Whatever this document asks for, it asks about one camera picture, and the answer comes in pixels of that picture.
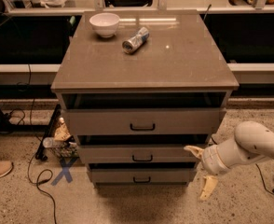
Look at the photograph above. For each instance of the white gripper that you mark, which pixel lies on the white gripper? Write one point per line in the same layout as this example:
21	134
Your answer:
210	160

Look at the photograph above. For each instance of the grey drawer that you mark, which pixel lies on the grey drawer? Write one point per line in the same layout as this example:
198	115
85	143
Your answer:
134	154
143	121
141	176

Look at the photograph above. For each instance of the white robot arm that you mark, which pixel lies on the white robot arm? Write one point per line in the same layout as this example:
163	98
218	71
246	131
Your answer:
251	143

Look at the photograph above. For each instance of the grey drawer cabinet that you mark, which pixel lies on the grey drawer cabinet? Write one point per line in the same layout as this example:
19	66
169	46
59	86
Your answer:
177	67

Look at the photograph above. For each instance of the blue tape cross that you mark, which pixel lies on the blue tape cross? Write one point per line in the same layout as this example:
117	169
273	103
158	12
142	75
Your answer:
66	164

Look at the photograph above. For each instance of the crushed silver blue can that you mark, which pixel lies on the crushed silver blue can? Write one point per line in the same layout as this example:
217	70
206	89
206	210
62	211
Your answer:
132	44

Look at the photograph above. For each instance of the black stand leg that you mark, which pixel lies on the black stand leg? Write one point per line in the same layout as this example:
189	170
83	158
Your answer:
39	155

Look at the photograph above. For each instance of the white bowl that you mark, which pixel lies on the white bowl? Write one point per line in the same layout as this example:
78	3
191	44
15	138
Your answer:
104	24

